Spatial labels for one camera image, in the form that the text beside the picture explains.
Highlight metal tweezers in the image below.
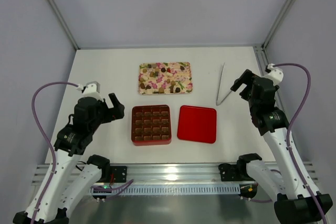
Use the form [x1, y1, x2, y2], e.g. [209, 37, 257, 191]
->
[215, 63, 232, 106]

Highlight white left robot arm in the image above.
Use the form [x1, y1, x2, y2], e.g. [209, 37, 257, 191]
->
[13, 93, 124, 223]

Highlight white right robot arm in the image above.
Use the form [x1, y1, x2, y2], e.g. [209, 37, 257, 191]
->
[231, 68, 333, 223]

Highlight red chocolate box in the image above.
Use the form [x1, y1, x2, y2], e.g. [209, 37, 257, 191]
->
[131, 105, 172, 146]

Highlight floral tray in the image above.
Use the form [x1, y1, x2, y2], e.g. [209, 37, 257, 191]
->
[138, 62, 193, 95]

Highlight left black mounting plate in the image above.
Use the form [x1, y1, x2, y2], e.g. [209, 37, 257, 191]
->
[109, 165, 128, 184]

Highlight black mounting plate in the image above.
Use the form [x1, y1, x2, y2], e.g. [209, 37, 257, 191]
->
[109, 165, 128, 184]
[218, 163, 241, 182]

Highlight red box lid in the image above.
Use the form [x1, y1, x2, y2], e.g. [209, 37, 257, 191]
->
[177, 105, 217, 144]

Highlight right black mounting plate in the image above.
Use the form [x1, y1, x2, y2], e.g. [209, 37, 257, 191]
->
[218, 163, 241, 182]

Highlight right aluminium side rail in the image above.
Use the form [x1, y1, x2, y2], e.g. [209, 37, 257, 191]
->
[253, 45, 269, 75]

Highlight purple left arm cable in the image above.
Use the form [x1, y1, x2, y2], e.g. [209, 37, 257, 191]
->
[31, 81, 81, 224]

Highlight white slotted cable duct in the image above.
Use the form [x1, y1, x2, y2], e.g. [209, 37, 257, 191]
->
[89, 184, 241, 196]

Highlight right aluminium frame post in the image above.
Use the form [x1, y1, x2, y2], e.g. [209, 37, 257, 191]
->
[261, 0, 296, 50]

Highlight aluminium frame post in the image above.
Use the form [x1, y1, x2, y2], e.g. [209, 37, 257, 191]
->
[46, 0, 80, 50]
[261, 0, 296, 50]

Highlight left aluminium frame post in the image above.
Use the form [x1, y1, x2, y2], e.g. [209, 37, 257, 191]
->
[46, 0, 80, 50]

